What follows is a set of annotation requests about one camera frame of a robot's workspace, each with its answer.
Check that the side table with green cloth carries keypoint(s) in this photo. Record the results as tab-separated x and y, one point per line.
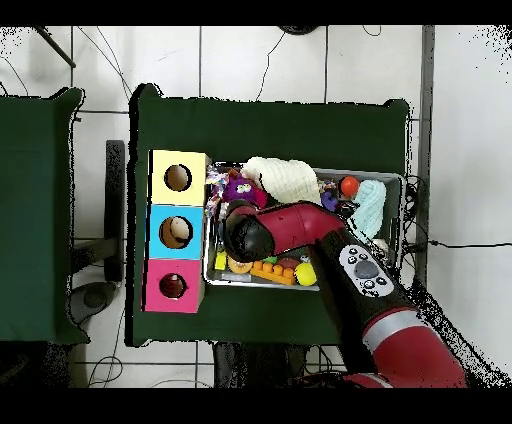
32	264

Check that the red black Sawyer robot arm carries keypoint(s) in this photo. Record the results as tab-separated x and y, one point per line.
384	320

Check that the dark green table cloth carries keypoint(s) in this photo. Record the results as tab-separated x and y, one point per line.
176	120

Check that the shallow clear mesh bin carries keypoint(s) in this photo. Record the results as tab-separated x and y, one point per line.
390	192

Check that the black round base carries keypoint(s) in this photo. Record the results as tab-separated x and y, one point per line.
298	29

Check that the tan orange ball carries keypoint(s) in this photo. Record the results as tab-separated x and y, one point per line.
238	266

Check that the light blue knitted cloth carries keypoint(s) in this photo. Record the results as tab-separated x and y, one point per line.
370	206

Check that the wooden box with three holes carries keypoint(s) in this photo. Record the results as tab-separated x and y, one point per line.
178	216

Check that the orange building block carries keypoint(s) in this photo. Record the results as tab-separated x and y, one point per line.
274	272

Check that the black panel on stand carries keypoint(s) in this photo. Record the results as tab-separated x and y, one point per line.
115	208

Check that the plain yellow ball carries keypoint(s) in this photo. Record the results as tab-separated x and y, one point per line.
305	274

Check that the cream waffle cloth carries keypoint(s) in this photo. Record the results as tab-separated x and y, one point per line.
284	178

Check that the purple spiky ball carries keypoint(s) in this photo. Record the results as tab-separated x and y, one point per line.
242	190

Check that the small yellow block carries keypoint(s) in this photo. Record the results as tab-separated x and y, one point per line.
220	261

